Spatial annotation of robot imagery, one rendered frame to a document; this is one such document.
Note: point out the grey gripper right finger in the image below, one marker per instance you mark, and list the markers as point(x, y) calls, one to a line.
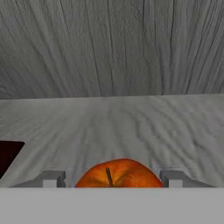
point(172, 178)

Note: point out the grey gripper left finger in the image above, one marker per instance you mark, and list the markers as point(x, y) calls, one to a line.
point(52, 178)

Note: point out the red orange apple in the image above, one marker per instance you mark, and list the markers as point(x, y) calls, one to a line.
point(128, 172)

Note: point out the grey wooden cabinet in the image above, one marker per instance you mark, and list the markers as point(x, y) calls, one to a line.
point(116, 87)

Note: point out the dark maroon flat object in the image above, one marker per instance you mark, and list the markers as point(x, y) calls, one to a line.
point(8, 154)

